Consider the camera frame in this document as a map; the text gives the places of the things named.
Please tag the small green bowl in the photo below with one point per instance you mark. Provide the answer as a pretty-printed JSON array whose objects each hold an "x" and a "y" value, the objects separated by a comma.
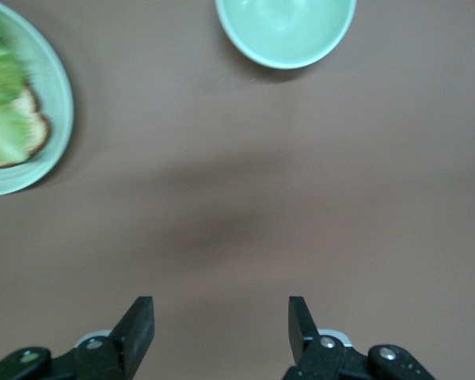
[{"x": 285, "y": 27}]

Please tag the toasted bread slice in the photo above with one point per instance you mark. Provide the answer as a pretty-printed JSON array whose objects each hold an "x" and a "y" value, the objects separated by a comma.
[{"x": 35, "y": 126}]

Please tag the green lettuce leaf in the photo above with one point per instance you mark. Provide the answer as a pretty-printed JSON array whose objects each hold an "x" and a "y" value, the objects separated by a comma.
[{"x": 0, "y": 118}]

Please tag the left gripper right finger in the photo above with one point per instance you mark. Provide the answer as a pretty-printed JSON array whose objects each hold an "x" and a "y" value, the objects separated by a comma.
[{"x": 324, "y": 360}]

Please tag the green plate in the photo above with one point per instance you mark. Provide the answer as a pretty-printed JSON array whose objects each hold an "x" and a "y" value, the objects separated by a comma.
[{"x": 51, "y": 79}]

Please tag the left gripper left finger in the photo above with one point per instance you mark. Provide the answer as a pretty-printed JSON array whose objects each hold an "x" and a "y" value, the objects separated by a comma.
[{"x": 103, "y": 356}]

